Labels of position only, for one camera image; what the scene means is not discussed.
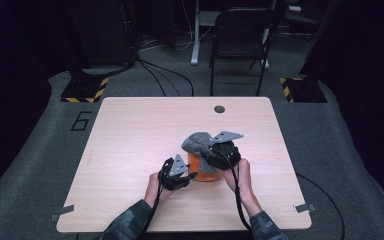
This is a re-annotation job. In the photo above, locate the white desk frame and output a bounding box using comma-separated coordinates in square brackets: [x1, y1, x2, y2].
[190, 0, 278, 70]

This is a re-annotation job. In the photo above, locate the grey terry towel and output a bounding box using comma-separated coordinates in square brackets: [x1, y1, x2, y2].
[180, 131, 223, 174]

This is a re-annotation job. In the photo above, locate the hazard-striped stand base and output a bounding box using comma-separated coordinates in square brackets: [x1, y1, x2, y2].
[279, 76, 328, 104]
[60, 75, 110, 104]

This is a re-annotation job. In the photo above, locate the left hand-held gripper black cable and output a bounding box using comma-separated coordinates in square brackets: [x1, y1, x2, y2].
[139, 159, 175, 240]

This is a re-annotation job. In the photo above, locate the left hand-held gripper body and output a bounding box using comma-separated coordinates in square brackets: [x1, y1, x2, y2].
[158, 153, 191, 192]

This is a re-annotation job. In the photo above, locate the hand-held gripper black cable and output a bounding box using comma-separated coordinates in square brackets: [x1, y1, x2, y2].
[139, 159, 175, 240]
[217, 149, 255, 233]

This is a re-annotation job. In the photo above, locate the thin black floor cable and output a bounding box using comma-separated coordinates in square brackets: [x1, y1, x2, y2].
[295, 172, 346, 240]

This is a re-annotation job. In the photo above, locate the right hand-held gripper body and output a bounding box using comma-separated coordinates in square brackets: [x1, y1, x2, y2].
[201, 130, 245, 172]

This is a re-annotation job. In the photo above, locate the white cable bundle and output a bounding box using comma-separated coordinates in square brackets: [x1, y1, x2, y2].
[138, 0, 214, 53]

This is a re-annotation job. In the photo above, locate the grey tape strip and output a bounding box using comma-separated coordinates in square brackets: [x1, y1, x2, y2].
[293, 203, 317, 214]
[49, 204, 75, 223]

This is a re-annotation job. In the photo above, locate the black folding chair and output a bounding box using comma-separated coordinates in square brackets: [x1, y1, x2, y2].
[209, 7, 278, 98]

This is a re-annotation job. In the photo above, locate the right hand-held gripper black cable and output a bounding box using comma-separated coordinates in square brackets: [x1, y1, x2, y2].
[217, 149, 255, 233]

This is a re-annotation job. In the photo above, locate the black cabinet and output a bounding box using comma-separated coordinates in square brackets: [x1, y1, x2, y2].
[76, 0, 138, 68]

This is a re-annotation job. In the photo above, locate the person's right hand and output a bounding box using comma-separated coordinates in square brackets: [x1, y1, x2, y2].
[221, 158, 254, 201]

